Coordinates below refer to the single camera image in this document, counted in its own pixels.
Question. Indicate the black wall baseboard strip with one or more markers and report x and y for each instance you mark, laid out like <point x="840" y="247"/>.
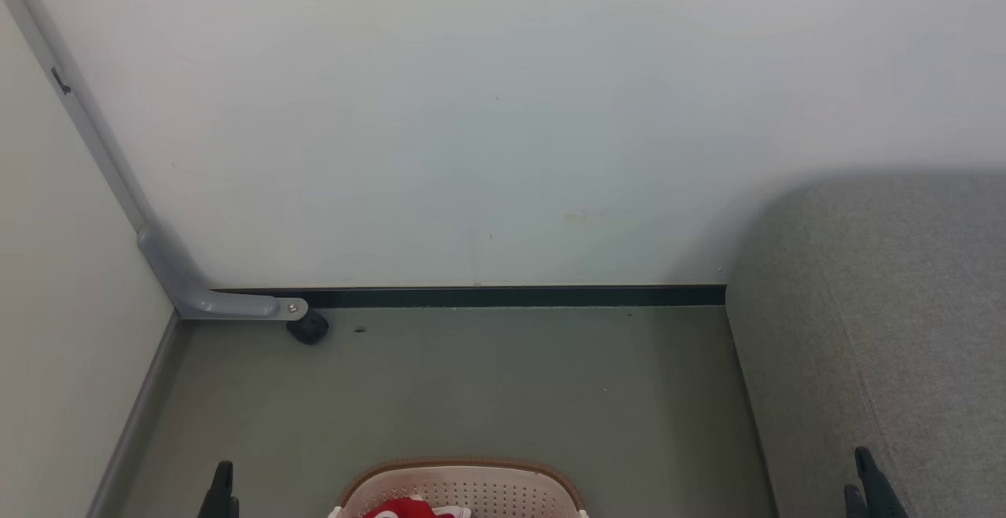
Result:
<point x="511" y="297"/>

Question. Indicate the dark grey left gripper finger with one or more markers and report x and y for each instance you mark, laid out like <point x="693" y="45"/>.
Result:
<point x="222" y="498"/>

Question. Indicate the small black post clip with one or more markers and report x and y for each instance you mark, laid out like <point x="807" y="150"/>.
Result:
<point x="60" y="82"/>

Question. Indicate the grey fabric sofa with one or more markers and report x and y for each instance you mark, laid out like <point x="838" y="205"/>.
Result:
<point x="880" y="329"/>

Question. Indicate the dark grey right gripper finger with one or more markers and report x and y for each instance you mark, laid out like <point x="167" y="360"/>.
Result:
<point x="854" y="504"/>
<point x="876" y="494"/>

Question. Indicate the grey metal partition post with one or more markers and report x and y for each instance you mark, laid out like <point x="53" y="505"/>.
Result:
<point x="182" y="286"/>

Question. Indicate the red garment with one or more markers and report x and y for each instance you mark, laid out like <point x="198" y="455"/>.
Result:
<point x="409" y="511"/>

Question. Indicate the grey wall baseboard strip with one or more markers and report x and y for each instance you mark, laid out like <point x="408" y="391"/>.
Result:
<point x="134" y="424"/>

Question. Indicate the cream perforated laundry basket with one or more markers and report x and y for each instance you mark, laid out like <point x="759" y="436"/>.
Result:
<point x="491" y="490"/>

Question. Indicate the black caster wheel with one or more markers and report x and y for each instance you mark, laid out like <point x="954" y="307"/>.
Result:
<point x="308" y="329"/>

